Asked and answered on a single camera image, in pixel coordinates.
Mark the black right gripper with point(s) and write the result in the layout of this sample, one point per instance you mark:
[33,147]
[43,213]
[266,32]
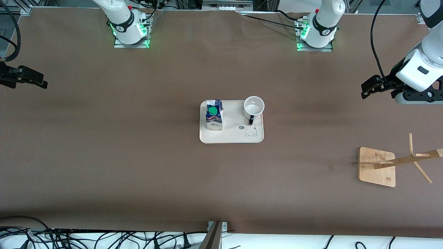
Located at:
[7,75]

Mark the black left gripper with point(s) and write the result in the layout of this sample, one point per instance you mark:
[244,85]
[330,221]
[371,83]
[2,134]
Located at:
[393,76]

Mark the blue white milk carton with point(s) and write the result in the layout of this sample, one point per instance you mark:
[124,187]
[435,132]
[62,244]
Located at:
[214,117]

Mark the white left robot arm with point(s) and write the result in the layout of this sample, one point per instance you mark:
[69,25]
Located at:
[322,20]

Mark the beige rabbit print tray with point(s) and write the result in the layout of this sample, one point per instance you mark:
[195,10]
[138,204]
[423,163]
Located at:
[232,135]

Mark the wooden mug tree stand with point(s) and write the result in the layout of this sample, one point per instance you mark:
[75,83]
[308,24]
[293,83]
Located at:
[375,167]

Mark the brown table cover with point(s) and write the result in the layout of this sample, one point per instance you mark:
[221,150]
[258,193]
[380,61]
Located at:
[138,173]

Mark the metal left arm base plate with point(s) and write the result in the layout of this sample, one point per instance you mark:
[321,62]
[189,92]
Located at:
[328,49]

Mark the aluminium corner frame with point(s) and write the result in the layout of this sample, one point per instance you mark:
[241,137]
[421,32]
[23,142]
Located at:
[17,10]

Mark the aluminium diagonal frame post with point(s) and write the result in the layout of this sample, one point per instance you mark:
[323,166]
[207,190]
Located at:
[419,17]

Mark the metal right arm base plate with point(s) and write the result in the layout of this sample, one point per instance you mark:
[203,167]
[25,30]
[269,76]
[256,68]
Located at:
[119,45]

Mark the grey metal equipment rail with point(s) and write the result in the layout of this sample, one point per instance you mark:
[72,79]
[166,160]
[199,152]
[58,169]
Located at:
[225,5]

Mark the aluminium profile post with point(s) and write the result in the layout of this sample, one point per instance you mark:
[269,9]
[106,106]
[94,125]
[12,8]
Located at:
[213,238]

